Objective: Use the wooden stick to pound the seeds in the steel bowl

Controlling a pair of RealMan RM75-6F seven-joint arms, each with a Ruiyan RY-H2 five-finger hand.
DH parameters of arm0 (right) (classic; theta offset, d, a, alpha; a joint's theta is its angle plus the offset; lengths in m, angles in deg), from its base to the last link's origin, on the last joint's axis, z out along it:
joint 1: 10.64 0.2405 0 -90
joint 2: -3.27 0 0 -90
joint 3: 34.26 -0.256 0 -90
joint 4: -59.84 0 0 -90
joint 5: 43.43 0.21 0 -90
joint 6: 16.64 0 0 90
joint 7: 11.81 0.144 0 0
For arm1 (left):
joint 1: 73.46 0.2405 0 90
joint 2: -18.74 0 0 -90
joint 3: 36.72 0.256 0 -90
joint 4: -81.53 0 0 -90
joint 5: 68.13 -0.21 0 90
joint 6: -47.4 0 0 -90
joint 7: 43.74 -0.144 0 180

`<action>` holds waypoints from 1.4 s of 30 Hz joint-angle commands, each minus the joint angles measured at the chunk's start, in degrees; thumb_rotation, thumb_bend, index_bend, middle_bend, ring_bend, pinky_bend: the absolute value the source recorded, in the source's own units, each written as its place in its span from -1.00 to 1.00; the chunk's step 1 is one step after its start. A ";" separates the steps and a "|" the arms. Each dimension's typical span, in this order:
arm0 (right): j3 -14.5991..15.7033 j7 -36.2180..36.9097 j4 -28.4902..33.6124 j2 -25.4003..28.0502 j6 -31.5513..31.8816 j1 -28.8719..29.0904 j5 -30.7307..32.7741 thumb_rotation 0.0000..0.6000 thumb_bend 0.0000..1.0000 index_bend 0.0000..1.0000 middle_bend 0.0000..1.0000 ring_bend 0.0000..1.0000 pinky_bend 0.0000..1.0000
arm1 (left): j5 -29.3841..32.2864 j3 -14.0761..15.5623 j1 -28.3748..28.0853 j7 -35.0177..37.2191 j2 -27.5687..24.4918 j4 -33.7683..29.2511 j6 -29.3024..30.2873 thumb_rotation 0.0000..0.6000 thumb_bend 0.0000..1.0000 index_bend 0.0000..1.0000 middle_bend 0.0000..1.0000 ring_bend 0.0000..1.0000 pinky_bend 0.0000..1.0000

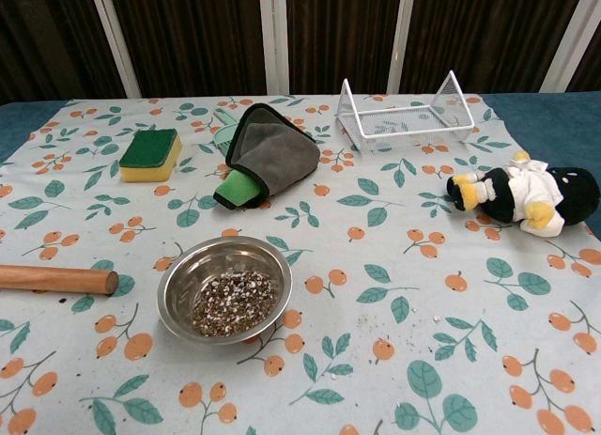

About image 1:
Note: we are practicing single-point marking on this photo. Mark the yellow sponge with green pad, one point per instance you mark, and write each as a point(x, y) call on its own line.
point(150, 153)

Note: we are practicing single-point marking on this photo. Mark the floral printed tablecloth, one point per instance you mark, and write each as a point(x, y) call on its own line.
point(375, 247)

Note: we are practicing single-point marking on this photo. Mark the white partition frame pole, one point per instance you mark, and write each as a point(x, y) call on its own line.
point(565, 40)
point(273, 40)
point(115, 40)
point(407, 31)

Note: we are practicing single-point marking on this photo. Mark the clear acrylic rack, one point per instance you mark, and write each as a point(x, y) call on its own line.
point(399, 119)

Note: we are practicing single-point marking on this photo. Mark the stainless steel bowl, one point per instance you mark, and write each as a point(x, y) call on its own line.
point(185, 275)

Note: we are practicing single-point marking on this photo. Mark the grey cloth with black edge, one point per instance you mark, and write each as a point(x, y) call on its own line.
point(277, 153)

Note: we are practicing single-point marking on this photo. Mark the teal plastic scoop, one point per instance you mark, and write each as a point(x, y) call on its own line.
point(224, 134)

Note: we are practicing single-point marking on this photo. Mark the black and white plush doll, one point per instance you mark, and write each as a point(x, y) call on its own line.
point(516, 191)

